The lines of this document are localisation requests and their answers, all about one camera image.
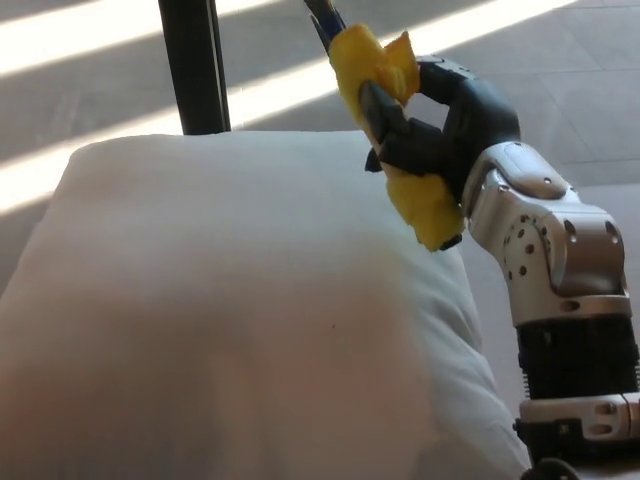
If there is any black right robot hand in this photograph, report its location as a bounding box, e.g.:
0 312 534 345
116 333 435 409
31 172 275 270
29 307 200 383
360 55 523 211

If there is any claw hammer with yellow cloth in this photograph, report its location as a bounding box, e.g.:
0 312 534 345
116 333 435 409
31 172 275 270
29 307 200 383
302 0 468 254

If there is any white pillow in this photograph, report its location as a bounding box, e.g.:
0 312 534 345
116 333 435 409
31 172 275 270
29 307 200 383
0 129 532 480

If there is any black vertical post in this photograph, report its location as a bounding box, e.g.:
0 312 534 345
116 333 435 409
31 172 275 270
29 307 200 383
157 0 232 137

